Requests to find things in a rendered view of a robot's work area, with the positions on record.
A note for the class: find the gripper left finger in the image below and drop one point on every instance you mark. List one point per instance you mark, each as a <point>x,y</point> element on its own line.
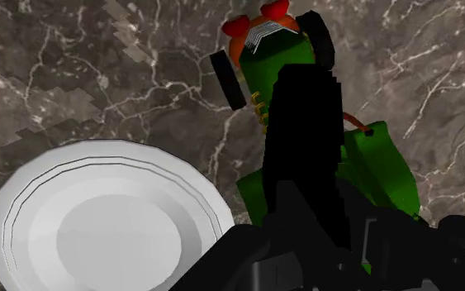
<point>256,246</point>

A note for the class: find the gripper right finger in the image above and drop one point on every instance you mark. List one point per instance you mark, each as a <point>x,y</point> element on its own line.
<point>437,258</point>

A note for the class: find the white round plate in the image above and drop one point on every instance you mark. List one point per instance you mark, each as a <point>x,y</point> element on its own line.
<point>115,241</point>

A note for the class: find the green orange toy figure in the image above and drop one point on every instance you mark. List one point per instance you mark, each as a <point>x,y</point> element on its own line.
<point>272,68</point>

